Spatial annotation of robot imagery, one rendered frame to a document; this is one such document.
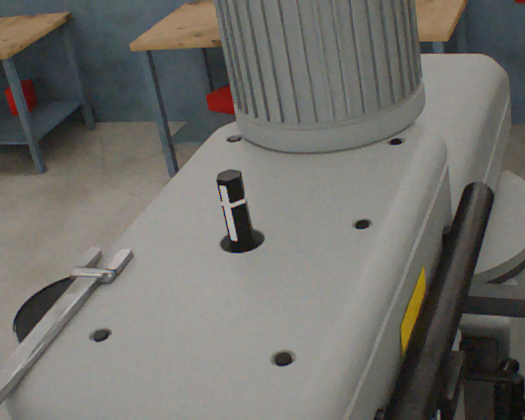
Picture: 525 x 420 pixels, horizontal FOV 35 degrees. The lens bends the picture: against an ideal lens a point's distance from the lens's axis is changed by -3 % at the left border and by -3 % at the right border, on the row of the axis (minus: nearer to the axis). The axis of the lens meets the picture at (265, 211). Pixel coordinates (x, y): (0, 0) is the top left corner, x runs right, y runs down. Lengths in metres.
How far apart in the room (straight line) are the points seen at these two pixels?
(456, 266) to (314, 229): 0.15
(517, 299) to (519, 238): 0.26
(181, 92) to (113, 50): 0.57
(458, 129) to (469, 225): 0.33
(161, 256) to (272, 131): 0.19
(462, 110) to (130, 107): 5.02
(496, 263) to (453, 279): 0.45
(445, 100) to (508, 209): 0.22
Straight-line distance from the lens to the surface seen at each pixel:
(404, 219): 0.71
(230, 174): 0.67
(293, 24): 0.77
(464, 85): 1.28
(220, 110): 5.33
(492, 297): 1.03
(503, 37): 5.05
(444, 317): 0.72
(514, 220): 1.31
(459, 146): 1.12
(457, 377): 0.84
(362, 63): 0.79
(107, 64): 6.05
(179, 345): 0.60
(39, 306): 3.22
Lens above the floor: 2.25
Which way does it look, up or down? 29 degrees down
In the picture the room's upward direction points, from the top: 11 degrees counter-clockwise
